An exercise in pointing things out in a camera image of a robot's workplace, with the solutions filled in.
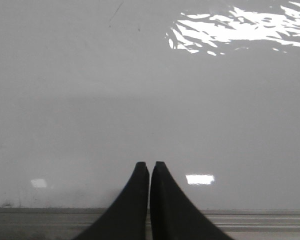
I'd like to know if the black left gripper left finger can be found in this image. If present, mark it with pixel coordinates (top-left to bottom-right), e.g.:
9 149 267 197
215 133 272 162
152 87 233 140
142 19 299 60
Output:
75 162 150 240

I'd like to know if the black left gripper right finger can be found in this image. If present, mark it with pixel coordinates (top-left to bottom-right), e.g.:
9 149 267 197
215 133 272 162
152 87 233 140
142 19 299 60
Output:
149 161 231 240

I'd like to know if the grey aluminium whiteboard tray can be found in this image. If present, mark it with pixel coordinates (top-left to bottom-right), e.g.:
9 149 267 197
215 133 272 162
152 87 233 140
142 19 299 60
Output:
0 208 300 240

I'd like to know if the white whiteboard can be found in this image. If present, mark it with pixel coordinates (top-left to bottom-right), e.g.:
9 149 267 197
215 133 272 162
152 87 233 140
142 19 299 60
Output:
0 0 300 210

